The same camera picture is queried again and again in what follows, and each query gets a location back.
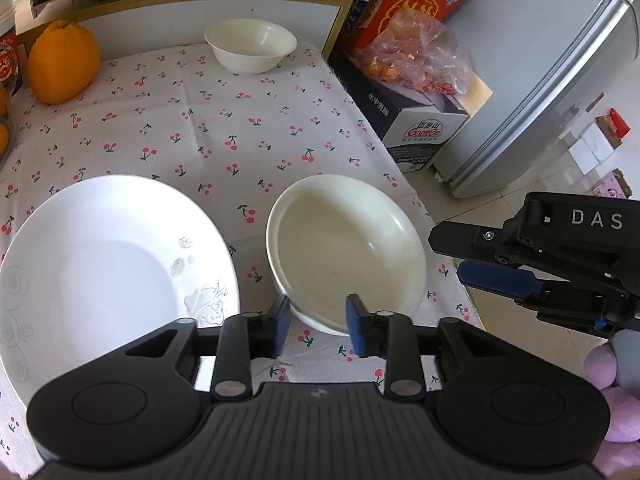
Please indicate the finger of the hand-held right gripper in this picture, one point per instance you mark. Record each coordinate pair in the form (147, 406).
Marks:
(495, 279)
(465, 240)

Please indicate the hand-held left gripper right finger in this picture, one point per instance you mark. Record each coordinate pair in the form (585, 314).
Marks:
(355, 326)

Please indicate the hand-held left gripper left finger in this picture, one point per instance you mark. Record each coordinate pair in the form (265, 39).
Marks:
(282, 329)

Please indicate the small cream bowl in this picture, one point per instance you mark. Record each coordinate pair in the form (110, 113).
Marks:
(345, 255)

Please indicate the person's right hand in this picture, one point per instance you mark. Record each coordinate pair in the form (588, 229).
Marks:
(617, 425)

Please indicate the pink cardboard box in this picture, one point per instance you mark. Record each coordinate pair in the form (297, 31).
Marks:
(614, 186)

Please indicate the white small boxes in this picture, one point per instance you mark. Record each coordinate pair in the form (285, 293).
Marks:
(592, 147)

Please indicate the red packet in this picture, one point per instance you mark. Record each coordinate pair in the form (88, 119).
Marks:
(615, 125)

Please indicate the white and navy carton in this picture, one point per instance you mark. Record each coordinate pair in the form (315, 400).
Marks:
(415, 130)

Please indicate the white embossed plate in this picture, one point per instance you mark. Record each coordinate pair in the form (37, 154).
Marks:
(110, 285)

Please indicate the grey refrigerator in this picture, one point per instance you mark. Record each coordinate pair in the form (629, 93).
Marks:
(550, 60)

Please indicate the plastic bag of oranges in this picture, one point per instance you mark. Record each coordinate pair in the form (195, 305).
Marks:
(415, 55)

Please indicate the cherry print tablecloth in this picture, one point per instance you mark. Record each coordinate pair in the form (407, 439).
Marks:
(200, 130)

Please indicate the large white bowl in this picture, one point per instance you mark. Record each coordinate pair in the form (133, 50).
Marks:
(250, 42)

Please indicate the white microwave stand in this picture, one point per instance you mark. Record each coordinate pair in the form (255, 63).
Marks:
(200, 17)

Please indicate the orange citrus fruit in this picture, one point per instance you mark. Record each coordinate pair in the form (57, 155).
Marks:
(62, 62)

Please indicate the glass jar of fruit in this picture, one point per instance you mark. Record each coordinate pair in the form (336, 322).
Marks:
(5, 110)

